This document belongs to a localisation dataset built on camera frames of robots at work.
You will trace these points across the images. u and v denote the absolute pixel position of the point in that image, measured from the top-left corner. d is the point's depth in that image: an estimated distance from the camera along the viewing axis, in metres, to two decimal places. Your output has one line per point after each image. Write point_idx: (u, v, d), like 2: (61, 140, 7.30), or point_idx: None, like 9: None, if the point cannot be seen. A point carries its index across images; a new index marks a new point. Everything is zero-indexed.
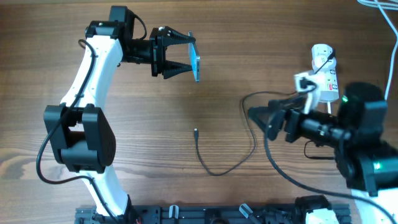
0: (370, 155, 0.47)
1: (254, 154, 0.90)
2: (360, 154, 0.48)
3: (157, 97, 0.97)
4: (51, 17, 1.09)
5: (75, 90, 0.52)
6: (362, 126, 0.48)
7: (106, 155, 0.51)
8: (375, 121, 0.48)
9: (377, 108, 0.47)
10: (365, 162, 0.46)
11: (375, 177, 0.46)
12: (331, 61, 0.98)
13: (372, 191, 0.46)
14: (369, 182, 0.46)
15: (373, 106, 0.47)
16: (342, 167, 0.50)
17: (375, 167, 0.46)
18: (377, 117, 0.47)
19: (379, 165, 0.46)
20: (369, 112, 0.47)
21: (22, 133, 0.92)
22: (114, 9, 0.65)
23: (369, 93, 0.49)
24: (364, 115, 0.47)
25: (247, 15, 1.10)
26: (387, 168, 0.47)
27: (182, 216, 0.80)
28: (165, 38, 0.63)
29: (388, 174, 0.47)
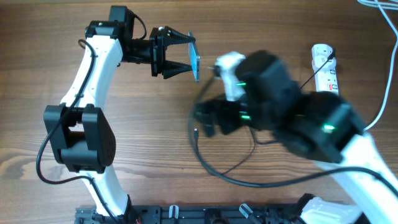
0: (313, 119, 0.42)
1: (254, 154, 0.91)
2: (303, 127, 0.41)
3: (157, 97, 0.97)
4: (51, 17, 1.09)
5: (75, 90, 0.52)
6: (277, 94, 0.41)
7: (106, 155, 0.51)
8: (282, 84, 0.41)
9: (276, 70, 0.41)
10: (313, 130, 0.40)
11: (332, 141, 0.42)
12: (331, 61, 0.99)
13: (336, 155, 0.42)
14: (329, 148, 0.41)
15: (268, 72, 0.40)
16: (293, 149, 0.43)
17: (325, 130, 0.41)
18: (281, 76, 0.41)
19: (328, 126, 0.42)
20: (272, 78, 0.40)
21: (22, 133, 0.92)
22: (114, 9, 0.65)
23: (247, 63, 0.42)
24: (267, 84, 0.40)
25: (247, 15, 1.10)
26: (337, 124, 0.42)
27: (182, 216, 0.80)
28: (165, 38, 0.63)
29: (340, 130, 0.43)
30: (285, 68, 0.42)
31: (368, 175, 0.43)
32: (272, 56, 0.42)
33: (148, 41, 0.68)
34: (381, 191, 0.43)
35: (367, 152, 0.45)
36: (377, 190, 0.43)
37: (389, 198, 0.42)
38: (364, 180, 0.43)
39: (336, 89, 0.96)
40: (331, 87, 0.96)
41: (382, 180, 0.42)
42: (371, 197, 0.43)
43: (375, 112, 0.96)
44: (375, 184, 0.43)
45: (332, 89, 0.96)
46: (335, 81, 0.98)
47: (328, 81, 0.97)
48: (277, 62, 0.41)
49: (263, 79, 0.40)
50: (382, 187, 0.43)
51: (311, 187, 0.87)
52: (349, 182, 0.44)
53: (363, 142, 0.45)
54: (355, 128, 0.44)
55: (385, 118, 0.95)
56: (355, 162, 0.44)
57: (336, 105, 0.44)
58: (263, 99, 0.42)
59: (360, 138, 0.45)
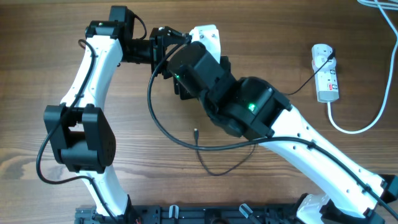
0: (240, 101, 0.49)
1: (254, 154, 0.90)
2: (232, 109, 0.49)
3: (156, 97, 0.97)
4: (51, 17, 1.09)
5: (75, 89, 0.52)
6: (209, 84, 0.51)
7: (106, 155, 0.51)
8: (212, 73, 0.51)
9: (205, 62, 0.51)
10: (240, 112, 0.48)
11: (259, 120, 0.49)
12: (331, 61, 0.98)
13: (266, 131, 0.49)
14: (258, 126, 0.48)
15: (199, 64, 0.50)
16: (229, 130, 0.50)
17: (252, 110, 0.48)
18: (212, 67, 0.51)
19: (254, 105, 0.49)
20: (199, 69, 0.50)
21: (22, 133, 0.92)
22: (114, 9, 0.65)
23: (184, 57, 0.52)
24: (199, 74, 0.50)
25: (247, 15, 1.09)
26: (260, 104, 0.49)
27: (182, 216, 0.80)
28: (165, 38, 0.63)
29: (263, 108, 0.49)
30: (214, 60, 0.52)
31: (303, 145, 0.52)
32: (201, 50, 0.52)
33: (148, 40, 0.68)
34: (326, 164, 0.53)
35: (296, 124, 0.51)
36: (319, 160, 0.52)
37: (336, 170, 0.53)
38: (299, 150, 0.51)
39: (336, 89, 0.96)
40: (331, 87, 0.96)
41: (315, 147, 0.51)
42: (322, 172, 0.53)
43: (375, 112, 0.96)
44: (310, 153, 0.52)
45: (332, 89, 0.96)
46: (335, 81, 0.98)
47: (328, 81, 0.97)
48: (206, 55, 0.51)
49: (194, 69, 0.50)
50: (323, 157, 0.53)
51: (311, 187, 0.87)
52: (298, 159, 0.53)
53: (288, 116, 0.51)
54: (279, 104, 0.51)
55: (385, 118, 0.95)
56: (288, 132, 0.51)
57: (263, 89, 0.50)
58: (200, 88, 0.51)
59: (286, 112, 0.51)
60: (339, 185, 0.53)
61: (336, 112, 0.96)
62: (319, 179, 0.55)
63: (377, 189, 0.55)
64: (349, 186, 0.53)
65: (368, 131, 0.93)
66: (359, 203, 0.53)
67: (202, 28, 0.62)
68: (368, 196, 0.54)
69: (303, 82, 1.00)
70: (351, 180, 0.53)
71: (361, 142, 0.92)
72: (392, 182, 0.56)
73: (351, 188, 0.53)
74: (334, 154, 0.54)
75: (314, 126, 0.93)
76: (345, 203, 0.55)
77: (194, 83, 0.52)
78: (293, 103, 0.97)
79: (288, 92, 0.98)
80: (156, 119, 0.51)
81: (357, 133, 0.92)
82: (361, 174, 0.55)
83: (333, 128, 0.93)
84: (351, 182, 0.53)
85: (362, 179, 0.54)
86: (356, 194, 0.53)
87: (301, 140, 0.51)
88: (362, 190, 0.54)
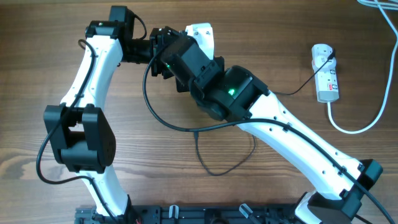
0: (222, 88, 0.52)
1: (254, 154, 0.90)
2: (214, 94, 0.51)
3: (156, 98, 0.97)
4: (51, 17, 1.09)
5: (75, 89, 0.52)
6: (195, 71, 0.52)
7: (106, 155, 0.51)
8: (199, 61, 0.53)
9: (191, 52, 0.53)
10: (222, 98, 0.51)
11: (237, 104, 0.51)
12: (331, 61, 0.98)
13: (244, 113, 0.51)
14: (236, 109, 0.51)
15: (186, 53, 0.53)
16: (211, 113, 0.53)
17: (231, 94, 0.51)
18: (199, 57, 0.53)
19: (234, 90, 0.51)
20: (186, 58, 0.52)
21: (22, 133, 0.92)
22: (114, 10, 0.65)
23: (172, 48, 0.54)
24: (186, 64, 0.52)
25: (247, 15, 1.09)
26: (240, 89, 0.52)
27: (182, 216, 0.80)
28: (165, 37, 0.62)
29: (243, 94, 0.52)
30: (200, 50, 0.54)
31: (278, 127, 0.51)
32: (189, 40, 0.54)
33: (148, 41, 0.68)
34: (302, 145, 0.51)
35: (272, 107, 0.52)
36: (293, 141, 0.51)
37: (311, 150, 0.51)
38: (274, 130, 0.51)
39: (336, 89, 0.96)
40: (331, 87, 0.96)
41: (290, 128, 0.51)
42: (298, 154, 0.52)
43: (375, 113, 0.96)
44: (285, 134, 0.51)
45: (332, 89, 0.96)
46: (335, 81, 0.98)
47: (328, 81, 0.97)
48: (193, 45, 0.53)
49: (182, 58, 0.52)
50: (298, 138, 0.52)
51: (311, 187, 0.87)
52: (274, 142, 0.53)
53: (266, 101, 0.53)
54: (258, 90, 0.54)
55: (385, 118, 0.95)
56: (263, 114, 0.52)
57: (244, 77, 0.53)
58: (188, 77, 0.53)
59: (263, 97, 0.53)
60: (315, 166, 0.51)
61: (336, 113, 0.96)
62: (298, 162, 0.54)
63: (354, 173, 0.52)
64: (324, 167, 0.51)
65: (368, 131, 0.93)
66: (336, 184, 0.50)
67: (198, 26, 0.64)
68: (344, 178, 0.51)
69: (303, 82, 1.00)
70: (327, 161, 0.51)
71: (361, 142, 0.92)
72: (370, 165, 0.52)
73: (326, 168, 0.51)
74: (310, 135, 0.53)
75: (314, 126, 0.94)
76: (323, 186, 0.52)
77: (182, 71, 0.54)
78: (293, 103, 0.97)
79: (288, 92, 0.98)
80: (149, 104, 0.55)
81: (357, 133, 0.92)
82: (337, 157, 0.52)
83: (333, 128, 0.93)
84: (326, 162, 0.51)
85: (339, 161, 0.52)
86: (331, 175, 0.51)
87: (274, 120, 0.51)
88: (339, 172, 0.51)
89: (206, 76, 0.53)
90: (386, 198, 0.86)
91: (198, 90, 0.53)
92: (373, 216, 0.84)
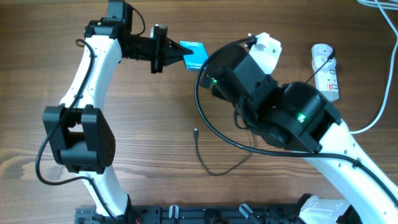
0: (282, 108, 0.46)
1: (254, 154, 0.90)
2: (277, 116, 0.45)
3: (156, 98, 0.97)
4: (51, 17, 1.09)
5: (74, 91, 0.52)
6: (250, 88, 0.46)
7: (106, 156, 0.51)
8: (252, 76, 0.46)
9: (247, 63, 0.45)
10: (285, 120, 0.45)
11: (307, 132, 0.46)
12: (331, 61, 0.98)
13: (314, 147, 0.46)
14: (306, 139, 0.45)
15: (239, 65, 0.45)
16: (270, 139, 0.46)
17: (300, 121, 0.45)
18: (253, 70, 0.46)
19: (303, 115, 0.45)
20: (242, 74, 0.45)
21: (22, 133, 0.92)
22: (111, 8, 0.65)
23: (221, 59, 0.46)
24: (238, 79, 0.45)
25: (247, 15, 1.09)
26: (306, 111, 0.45)
27: (182, 216, 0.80)
28: (168, 50, 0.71)
29: (313, 119, 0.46)
30: (255, 63, 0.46)
31: (347, 164, 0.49)
32: (241, 50, 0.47)
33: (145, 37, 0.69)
34: (369, 186, 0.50)
35: (342, 140, 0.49)
36: (362, 182, 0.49)
37: (374, 190, 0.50)
38: (343, 168, 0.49)
39: (336, 89, 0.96)
40: (331, 87, 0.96)
41: (360, 167, 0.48)
42: (360, 191, 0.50)
43: (375, 112, 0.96)
44: (353, 172, 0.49)
45: (332, 89, 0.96)
46: (335, 81, 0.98)
47: (328, 81, 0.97)
48: (247, 55, 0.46)
49: (234, 72, 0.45)
50: (366, 177, 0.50)
51: (311, 187, 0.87)
52: (337, 175, 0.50)
53: (336, 131, 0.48)
54: (326, 112, 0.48)
55: (386, 118, 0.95)
56: (334, 148, 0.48)
57: (309, 96, 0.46)
58: (237, 94, 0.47)
59: (335, 126, 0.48)
60: (376, 205, 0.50)
61: None
62: (352, 196, 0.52)
63: None
64: (385, 207, 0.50)
65: (369, 131, 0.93)
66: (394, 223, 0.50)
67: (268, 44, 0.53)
68: None
69: (303, 82, 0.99)
70: (386, 198, 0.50)
71: (362, 142, 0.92)
72: None
73: (387, 208, 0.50)
74: (377, 173, 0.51)
75: None
76: (376, 220, 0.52)
77: (231, 86, 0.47)
78: None
79: None
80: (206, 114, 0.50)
81: (357, 133, 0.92)
82: None
83: None
84: (387, 201, 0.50)
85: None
86: (392, 214, 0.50)
87: (345, 156, 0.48)
88: None
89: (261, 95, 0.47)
90: None
91: (250, 110, 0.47)
92: None
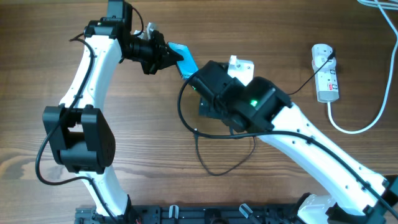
0: (244, 99, 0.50)
1: (254, 154, 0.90)
2: (236, 104, 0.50)
3: (156, 98, 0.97)
4: (51, 17, 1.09)
5: (74, 91, 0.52)
6: (216, 88, 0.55)
7: (106, 156, 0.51)
8: (220, 79, 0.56)
9: (213, 71, 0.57)
10: (244, 108, 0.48)
11: (260, 114, 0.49)
12: (331, 61, 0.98)
13: (266, 125, 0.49)
14: (259, 121, 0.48)
15: (206, 73, 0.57)
16: (234, 125, 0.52)
17: (254, 106, 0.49)
18: (219, 75, 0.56)
19: (256, 101, 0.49)
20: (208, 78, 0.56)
21: (22, 133, 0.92)
22: (111, 7, 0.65)
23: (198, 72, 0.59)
24: (205, 83, 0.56)
25: (247, 15, 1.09)
26: (262, 100, 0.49)
27: (182, 216, 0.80)
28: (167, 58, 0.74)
29: (267, 104, 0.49)
30: (221, 70, 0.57)
31: (301, 140, 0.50)
32: (211, 64, 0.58)
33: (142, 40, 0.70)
34: (326, 160, 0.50)
35: (295, 119, 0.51)
36: (318, 156, 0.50)
37: (331, 163, 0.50)
38: (296, 144, 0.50)
39: (336, 89, 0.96)
40: (331, 87, 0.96)
41: (313, 142, 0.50)
42: (319, 167, 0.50)
43: (375, 112, 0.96)
44: (308, 147, 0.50)
45: (332, 89, 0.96)
46: (335, 81, 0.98)
47: (328, 81, 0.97)
48: (212, 66, 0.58)
49: (201, 80, 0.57)
50: (321, 152, 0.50)
51: (311, 187, 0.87)
52: (293, 151, 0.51)
53: (288, 113, 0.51)
54: (281, 101, 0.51)
55: (386, 118, 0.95)
56: (286, 126, 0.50)
57: (264, 86, 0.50)
58: (209, 95, 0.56)
59: (286, 109, 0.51)
60: (337, 179, 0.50)
61: (336, 112, 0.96)
62: (318, 175, 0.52)
63: (377, 188, 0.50)
64: (347, 182, 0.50)
65: (369, 131, 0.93)
66: (359, 200, 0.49)
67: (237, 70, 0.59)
68: (368, 193, 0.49)
69: (303, 81, 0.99)
70: (349, 175, 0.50)
71: (362, 142, 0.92)
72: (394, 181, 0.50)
73: (349, 183, 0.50)
74: (333, 149, 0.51)
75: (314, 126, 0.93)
76: (346, 201, 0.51)
77: (203, 92, 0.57)
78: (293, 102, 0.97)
79: (288, 92, 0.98)
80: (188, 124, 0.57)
81: (357, 133, 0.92)
82: (362, 172, 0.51)
83: (333, 127, 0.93)
84: (349, 177, 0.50)
85: (364, 177, 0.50)
86: (355, 190, 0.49)
87: (298, 133, 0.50)
88: (362, 186, 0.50)
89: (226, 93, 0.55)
90: None
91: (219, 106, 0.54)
92: None
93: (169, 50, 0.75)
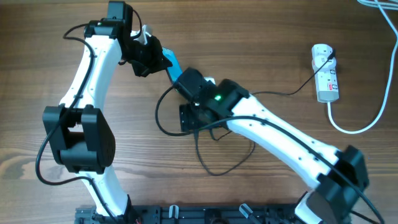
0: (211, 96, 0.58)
1: (254, 154, 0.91)
2: (206, 102, 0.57)
3: (156, 98, 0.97)
4: (51, 17, 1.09)
5: (74, 91, 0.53)
6: (194, 90, 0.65)
7: (106, 156, 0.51)
8: (196, 83, 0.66)
9: (190, 74, 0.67)
10: (210, 103, 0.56)
11: (222, 106, 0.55)
12: (331, 61, 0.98)
13: (229, 113, 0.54)
14: (221, 111, 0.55)
15: (185, 78, 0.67)
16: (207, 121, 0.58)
17: (217, 99, 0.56)
18: (196, 79, 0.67)
19: (219, 96, 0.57)
20: (186, 81, 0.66)
21: (22, 133, 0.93)
22: (112, 7, 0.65)
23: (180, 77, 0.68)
24: (186, 86, 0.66)
25: (247, 15, 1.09)
26: (225, 95, 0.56)
27: (182, 216, 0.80)
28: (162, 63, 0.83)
29: (230, 98, 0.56)
30: (197, 74, 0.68)
31: (257, 122, 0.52)
32: (191, 70, 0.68)
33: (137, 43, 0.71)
34: (278, 137, 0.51)
35: (252, 107, 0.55)
36: (271, 134, 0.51)
37: (285, 140, 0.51)
38: (254, 126, 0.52)
39: (336, 89, 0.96)
40: (331, 87, 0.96)
41: (267, 122, 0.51)
42: (273, 144, 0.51)
43: (375, 112, 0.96)
44: (263, 128, 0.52)
45: (332, 89, 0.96)
46: (335, 81, 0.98)
47: (328, 81, 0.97)
48: (189, 71, 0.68)
49: (181, 82, 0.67)
50: (275, 130, 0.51)
51: None
52: (250, 134, 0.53)
53: (246, 102, 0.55)
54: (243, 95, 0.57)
55: (386, 117, 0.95)
56: (244, 113, 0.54)
57: (227, 85, 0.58)
58: (188, 95, 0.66)
59: (245, 99, 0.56)
60: (290, 152, 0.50)
61: (336, 112, 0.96)
62: (277, 154, 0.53)
63: (329, 157, 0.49)
64: (300, 154, 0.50)
65: (369, 131, 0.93)
66: (312, 170, 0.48)
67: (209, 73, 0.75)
68: (321, 163, 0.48)
69: (303, 81, 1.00)
70: (301, 148, 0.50)
71: (362, 142, 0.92)
72: (348, 150, 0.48)
73: (303, 155, 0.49)
74: (286, 127, 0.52)
75: (314, 126, 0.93)
76: (304, 175, 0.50)
77: (184, 93, 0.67)
78: (293, 103, 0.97)
79: (288, 92, 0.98)
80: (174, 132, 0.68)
81: (357, 133, 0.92)
82: (314, 144, 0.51)
83: (333, 127, 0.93)
84: (301, 150, 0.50)
85: (317, 149, 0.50)
86: (308, 161, 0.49)
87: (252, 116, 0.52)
88: (314, 157, 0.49)
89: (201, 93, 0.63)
90: (386, 198, 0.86)
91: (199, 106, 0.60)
92: (373, 216, 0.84)
93: (163, 56, 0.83)
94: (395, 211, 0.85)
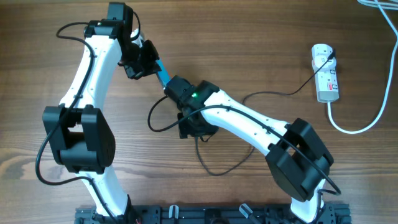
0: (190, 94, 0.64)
1: (254, 154, 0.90)
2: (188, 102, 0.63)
3: (156, 98, 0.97)
4: (51, 17, 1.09)
5: (74, 91, 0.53)
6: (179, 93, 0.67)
7: (106, 156, 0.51)
8: (181, 88, 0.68)
9: (176, 81, 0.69)
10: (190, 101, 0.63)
11: (198, 102, 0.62)
12: (331, 61, 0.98)
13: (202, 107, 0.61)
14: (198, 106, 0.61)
15: (173, 84, 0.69)
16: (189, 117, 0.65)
17: (194, 97, 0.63)
18: (181, 84, 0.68)
19: (195, 94, 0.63)
20: (173, 85, 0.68)
21: (22, 133, 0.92)
22: (112, 8, 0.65)
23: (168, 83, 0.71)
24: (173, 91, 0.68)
25: (247, 15, 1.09)
26: (200, 92, 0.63)
27: (182, 216, 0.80)
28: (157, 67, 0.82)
29: (204, 94, 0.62)
30: (183, 80, 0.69)
31: (222, 109, 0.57)
32: (178, 78, 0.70)
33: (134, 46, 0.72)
34: (239, 119, 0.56)
35: (221, 98, 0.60)
36: (234, 119, 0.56)
37: (244, 121, 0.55)
38: (220, 114, 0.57)
39: (336, 90, 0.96)
40: (331, 87, 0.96)
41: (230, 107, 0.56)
42: (235, 125, 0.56)
43: (375, 112, 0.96)
44: (227, 114, 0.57)
45: (332, 89, 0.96)
46: (335, 81, 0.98)
47: (328, 81, 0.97)
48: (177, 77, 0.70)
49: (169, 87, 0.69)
50: (238, 115, 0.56)
51: None
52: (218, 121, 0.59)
53: (216, 95, 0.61)
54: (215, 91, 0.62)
55: (386, 117, 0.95)
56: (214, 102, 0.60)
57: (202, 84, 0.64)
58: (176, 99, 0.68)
59: (215, 94, 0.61)
60: (247, 130, 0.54)
61: (336, 112, 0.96)
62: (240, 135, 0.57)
63: (280, 129, 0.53)
64: (255, 130, 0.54)
65: (369, 131, 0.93)
66: (265, 142, 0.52)
67: None
68: (272, 135, 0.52)
69: (303, 82, 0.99)
70: (257, 125, 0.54)
71: (362, 142, 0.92)
72: (295, 121, 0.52)
73: (258, 131, 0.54)
74: (248, 111, 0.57)
75: (314, 126, 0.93)
76: (260, 149, 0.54)
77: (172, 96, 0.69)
78: (293, 103, 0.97)
79: (288, 92, 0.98)
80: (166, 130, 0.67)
81: (357, 133, 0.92)
82: (268, 121, 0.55)
83: (333, 127, 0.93)
84: (257, 126, 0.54)
85: (270, 126, 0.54)
86: (262, 135, 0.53)
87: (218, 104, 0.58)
88: (267, 131, 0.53)
89: (187, 95, 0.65)
90: (386, 198, 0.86)
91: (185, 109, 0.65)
92: (373, 216, 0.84)
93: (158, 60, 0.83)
94: (395, 211, 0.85)
